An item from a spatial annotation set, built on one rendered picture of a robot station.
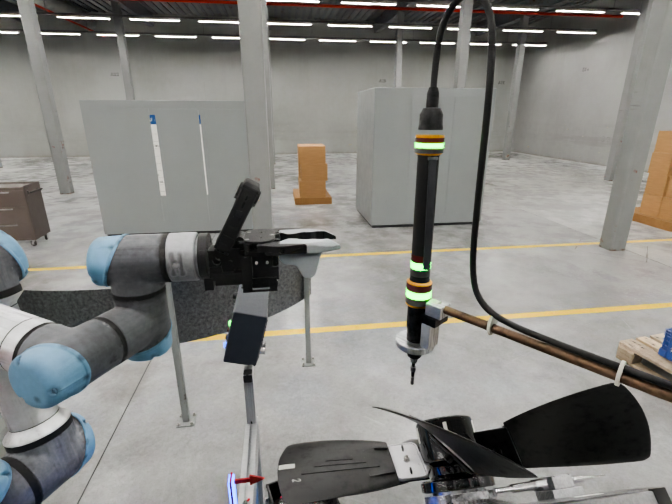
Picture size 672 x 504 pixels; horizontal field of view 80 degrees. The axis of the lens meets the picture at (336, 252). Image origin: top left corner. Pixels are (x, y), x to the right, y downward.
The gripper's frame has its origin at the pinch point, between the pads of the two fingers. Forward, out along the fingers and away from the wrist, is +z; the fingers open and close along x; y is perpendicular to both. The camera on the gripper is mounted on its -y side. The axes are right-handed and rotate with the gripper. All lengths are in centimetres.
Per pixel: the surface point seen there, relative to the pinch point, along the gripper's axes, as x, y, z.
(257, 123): -423, -10, -29
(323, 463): -1.0, 47.1, -1.5
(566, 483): 2, 57, 51
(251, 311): -59, 42, -19
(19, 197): -560, 91, -373
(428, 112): 1.1, -18.8, 14.6
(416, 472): 3, 48, 16
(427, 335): 3.4, 17.1, 16.2
